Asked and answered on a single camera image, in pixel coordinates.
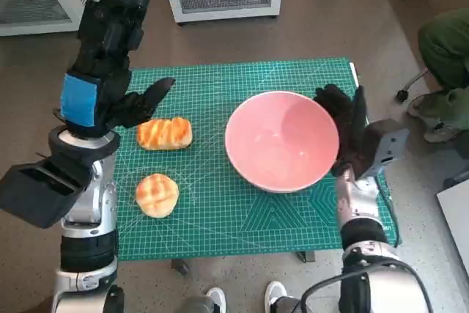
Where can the pink bowl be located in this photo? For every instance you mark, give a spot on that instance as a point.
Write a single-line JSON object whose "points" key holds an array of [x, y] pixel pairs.
{"points": [[278, 137]]}

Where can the round toy bread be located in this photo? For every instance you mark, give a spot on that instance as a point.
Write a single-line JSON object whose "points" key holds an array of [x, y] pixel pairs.
{"points": [[157, 195]]}

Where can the office chair base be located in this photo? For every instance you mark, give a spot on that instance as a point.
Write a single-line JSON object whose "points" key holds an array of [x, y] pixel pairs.
{"points": [[403, 94]]}

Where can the person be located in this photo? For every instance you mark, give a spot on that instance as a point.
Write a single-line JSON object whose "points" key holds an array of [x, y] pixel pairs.
{"points": [[450, 45]]}

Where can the white shoe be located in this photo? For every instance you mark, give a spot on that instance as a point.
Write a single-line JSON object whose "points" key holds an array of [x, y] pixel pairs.
{"points": [[275, 294], [217, 300]]}

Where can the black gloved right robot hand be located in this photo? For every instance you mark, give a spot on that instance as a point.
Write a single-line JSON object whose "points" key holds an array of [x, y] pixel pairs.
{"points": [[350, 126]]}

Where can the green cutting mat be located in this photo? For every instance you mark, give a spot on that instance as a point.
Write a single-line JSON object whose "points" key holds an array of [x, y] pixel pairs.
{"points": [[205, 217]]}

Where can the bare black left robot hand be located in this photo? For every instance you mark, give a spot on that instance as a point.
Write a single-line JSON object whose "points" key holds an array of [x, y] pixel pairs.
{"points": [[110, 82]]}

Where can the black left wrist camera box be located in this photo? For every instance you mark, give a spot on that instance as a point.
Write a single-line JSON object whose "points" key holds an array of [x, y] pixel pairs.
{"points": [[36, 192]]}

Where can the white desk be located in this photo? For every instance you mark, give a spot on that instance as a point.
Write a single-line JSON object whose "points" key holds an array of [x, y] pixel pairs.
{"points": [[456, 217]]}

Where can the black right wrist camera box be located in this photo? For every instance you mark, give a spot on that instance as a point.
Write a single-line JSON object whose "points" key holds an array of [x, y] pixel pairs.
{"points": [[384, 144]]}

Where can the black table leg bracket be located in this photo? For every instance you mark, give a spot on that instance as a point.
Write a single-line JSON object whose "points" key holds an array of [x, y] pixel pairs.
{"points": [[180, 267], [306, 256]]}

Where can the long braided toy bread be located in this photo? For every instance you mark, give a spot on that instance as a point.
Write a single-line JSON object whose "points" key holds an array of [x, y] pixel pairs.
{"points": [[165, 133]]}

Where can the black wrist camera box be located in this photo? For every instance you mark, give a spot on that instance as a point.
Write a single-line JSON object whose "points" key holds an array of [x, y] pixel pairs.
{"points": [[384, 144], [36, 192]]}

